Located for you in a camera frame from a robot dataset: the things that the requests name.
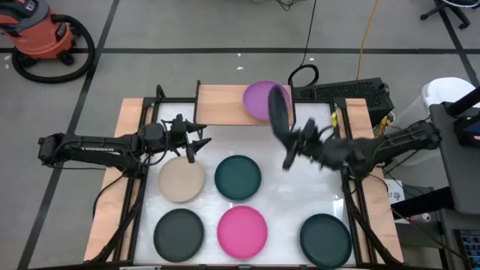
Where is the purple plate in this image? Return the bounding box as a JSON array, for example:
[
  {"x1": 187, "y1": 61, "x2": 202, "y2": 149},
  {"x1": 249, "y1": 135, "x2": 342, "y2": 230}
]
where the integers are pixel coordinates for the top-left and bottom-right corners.
[{"x1": 242, "y1": 79, "x2": 292, "y2": 122}]

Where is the white bin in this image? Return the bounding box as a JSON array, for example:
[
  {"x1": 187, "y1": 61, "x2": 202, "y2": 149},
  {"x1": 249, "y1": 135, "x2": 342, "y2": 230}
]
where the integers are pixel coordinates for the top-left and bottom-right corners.
[{"x1": 389, "y1": 76, "x2": 477, "y2": 166}]

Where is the black plate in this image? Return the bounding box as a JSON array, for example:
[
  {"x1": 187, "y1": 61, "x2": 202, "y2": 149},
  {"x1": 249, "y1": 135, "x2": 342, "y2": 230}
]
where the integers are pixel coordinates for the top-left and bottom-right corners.
[{"x1": 267, "y1": 85, "x2": 297, "y2": 149}]

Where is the yellow cable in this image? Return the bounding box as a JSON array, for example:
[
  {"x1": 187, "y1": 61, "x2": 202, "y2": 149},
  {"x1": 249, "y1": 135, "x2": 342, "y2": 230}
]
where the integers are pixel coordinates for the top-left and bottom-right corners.
[{"x1": 355, "y1": 0, "x2": 380, "y2": 82}]

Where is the orange shop vacuum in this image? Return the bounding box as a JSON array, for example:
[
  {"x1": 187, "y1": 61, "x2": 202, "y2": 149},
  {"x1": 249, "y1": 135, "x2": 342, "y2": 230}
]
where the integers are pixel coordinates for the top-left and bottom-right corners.
[{"x1": 0, "y1": 0, "x2": 76, "y2": 61}]

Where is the dark teal plate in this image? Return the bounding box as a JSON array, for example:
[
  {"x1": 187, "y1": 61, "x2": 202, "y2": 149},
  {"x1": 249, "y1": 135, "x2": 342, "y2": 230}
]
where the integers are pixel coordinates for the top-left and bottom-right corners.
[
  {"x1": 299, "y1": 213, "x2": 353, "y2": 270},
  {"x1": 214, "y1": 154, "x2": 263, "y2": 202}
]

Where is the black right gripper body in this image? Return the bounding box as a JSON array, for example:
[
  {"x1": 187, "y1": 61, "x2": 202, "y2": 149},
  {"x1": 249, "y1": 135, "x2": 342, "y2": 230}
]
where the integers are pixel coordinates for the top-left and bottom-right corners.
[{"x1": 283, "y1": 118, "x2": 327, "y2": 170}]

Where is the black computer case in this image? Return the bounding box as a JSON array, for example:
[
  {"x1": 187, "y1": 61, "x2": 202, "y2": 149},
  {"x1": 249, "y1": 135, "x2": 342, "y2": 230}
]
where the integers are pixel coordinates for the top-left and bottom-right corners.
[{"x1": 292, "y1": 77, "x2": 395, "y2": 127}]

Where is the wooden shelf with black legs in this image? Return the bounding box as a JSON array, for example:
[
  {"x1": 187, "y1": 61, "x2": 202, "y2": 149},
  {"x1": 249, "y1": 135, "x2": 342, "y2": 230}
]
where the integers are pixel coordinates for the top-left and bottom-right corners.
[{"x1": 193, "y1": 79, "x2": 297, "y2": 142}]

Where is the red shop vacuum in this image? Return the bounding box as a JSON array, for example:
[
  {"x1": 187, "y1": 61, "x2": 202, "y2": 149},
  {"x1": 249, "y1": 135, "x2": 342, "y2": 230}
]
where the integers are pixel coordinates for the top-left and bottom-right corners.
[{"x1": 10, "y1": 13, "x2": 97, "y2": 84}]

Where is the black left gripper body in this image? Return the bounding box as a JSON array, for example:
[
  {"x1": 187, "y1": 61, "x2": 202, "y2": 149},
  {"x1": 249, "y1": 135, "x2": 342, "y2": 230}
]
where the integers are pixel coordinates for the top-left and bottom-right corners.
[{"x1": 168, "y1": 114, "x2": 196, "y2": 164}]

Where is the white glossy table sheet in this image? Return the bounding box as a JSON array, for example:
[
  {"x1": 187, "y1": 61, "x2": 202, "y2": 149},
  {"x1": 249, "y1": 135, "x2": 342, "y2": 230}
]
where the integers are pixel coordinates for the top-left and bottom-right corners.
[{"x1": 133, "y1": 100, "x2": 357, "y2": 266}]

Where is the white paper sheet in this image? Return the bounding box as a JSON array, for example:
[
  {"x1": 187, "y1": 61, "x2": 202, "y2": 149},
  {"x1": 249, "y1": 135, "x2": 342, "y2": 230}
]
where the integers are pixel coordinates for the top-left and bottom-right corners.
[{"x1": 384, "y1": 178, "x2": 406, "y2": 206}]

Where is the black looped cable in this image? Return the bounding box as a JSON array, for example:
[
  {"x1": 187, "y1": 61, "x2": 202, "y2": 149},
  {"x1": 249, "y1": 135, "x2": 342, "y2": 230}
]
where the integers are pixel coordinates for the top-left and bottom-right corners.
[{"x1": 287, "y1": 0, "x2": 320, "y2": 89}]

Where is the beige plate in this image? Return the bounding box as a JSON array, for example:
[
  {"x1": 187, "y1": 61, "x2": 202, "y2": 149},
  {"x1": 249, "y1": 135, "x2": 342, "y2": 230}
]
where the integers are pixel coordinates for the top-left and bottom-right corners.
[{"x1": 157, "y1": 156, "x2": 206, "y2": 204}]

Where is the dark grey plate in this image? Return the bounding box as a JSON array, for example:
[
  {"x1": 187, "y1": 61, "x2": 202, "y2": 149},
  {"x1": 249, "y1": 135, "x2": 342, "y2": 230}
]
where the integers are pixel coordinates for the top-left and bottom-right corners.
[{"x1": 153, "y1": 208, "x2": 206, "y2": 263}]

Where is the black office chair base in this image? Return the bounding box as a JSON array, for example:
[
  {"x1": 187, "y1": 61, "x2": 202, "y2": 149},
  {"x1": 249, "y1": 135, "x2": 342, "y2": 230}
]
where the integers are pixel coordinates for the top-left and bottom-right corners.
[{"x1": 419, "y1": 0, "x2": 472, "y2": 30}]

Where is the grey cart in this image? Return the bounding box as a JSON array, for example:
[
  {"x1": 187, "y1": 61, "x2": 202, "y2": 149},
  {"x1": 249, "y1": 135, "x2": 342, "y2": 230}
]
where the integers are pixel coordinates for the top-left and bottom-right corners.
[{"x1": 429, "y1": 103, "x2": 480, "y2": 215}]

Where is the black cable tangle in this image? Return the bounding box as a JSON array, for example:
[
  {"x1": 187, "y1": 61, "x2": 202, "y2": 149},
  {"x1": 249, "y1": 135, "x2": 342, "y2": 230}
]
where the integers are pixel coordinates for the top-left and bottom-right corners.
[{"x1": 275, "y1": 0, "x2": 301, "y2": 11}]

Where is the magenta plate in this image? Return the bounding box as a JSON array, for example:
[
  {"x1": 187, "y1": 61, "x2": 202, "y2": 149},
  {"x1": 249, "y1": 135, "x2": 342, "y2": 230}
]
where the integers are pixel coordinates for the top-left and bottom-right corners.
[{"x1": 216, "y1": 205, "x2": 269, "y2": 260}]

